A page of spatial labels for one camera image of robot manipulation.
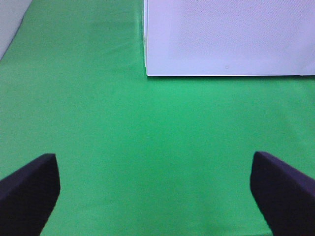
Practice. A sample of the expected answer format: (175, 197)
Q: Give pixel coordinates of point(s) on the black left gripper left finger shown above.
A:
(28, 197)

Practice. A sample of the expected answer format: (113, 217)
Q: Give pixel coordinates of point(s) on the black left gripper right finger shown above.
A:
(284, 195)

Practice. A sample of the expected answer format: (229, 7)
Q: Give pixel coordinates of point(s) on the white microwave door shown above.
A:
(229, 34)

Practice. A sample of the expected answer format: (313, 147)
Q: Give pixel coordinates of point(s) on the green table cloth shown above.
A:
(141, 156)

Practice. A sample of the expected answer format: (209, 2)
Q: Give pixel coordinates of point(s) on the white microwave oven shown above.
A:
(229, 34)

